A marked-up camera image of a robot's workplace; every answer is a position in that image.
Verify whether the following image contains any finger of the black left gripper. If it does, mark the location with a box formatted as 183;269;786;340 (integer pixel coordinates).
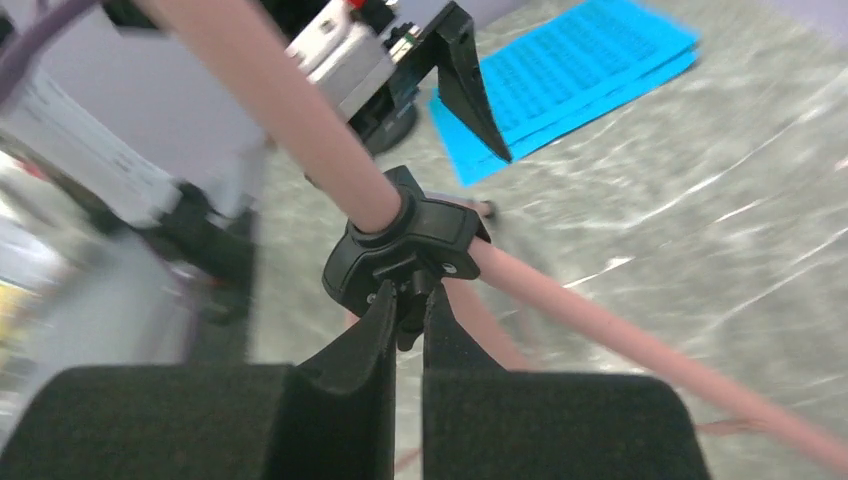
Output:
433;1;512;163

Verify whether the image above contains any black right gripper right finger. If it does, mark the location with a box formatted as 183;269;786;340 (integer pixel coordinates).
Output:
422;288;709;480

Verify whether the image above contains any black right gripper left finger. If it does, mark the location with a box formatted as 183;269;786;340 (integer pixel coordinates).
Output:
1;283;396;479

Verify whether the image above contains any blue sheet music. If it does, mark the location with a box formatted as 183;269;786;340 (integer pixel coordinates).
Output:
476;0;700;144
427;0;702;188

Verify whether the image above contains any pink music stand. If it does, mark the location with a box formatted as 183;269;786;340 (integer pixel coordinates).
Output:
142;1;847;473

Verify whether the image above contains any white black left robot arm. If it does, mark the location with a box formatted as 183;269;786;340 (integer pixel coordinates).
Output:
1;1;512;316

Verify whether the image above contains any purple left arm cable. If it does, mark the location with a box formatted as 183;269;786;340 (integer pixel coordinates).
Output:
0;0;101;101

